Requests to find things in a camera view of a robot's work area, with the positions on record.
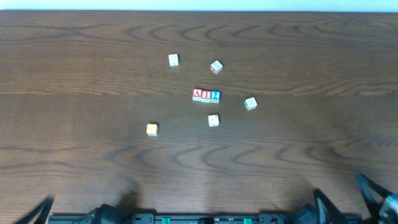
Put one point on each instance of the yellow-edged picture wooden block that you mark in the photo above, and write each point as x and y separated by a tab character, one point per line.
173	60

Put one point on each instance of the red letter I wooden block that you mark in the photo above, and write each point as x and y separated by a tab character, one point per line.
205	96

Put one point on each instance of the plain picture wooden block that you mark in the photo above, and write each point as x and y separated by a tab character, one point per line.
213	120

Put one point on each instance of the green-edged wooden block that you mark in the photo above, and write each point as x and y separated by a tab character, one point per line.
250	103

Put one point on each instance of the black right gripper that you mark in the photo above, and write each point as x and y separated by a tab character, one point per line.
351	218

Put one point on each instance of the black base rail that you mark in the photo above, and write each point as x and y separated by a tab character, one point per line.
263	218

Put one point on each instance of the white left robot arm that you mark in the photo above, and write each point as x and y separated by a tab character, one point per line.
102	215

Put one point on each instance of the red letter A wooden block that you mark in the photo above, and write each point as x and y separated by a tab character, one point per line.
196	94

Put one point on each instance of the yellow letter B wooden block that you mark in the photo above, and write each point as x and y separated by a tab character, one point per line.
152	129

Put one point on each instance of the red-edged wooden block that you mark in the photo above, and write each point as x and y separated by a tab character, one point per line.
216	67

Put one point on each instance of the blue number 2 wooden block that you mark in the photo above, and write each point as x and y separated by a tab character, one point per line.
215	96

